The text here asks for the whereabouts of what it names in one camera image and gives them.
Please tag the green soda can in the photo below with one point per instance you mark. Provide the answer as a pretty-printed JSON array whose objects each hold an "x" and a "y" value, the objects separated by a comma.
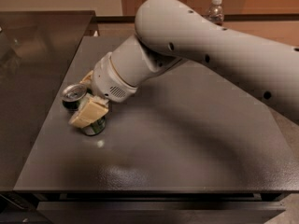
[{"x": 71, "y": 98}]

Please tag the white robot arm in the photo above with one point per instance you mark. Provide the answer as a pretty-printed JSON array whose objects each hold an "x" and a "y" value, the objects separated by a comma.
[{"x": 167, "y": 32}]

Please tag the dark glossy side table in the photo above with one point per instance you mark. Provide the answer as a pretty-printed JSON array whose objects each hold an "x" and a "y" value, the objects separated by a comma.
[{"x": 36, "y": 49}]

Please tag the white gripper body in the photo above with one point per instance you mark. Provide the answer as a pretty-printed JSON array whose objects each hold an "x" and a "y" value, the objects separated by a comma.
[{"x": 107, "y": 78}]

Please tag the clear plastic water bottle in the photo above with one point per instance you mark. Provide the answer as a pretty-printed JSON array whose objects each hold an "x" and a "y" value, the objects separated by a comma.
[{"x": 215, "y": 12}]

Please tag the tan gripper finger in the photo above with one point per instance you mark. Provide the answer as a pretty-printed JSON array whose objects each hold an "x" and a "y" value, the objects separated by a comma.
[
  {"x": 91, "y": 109},
  {"x": 87, "y": 80}
]

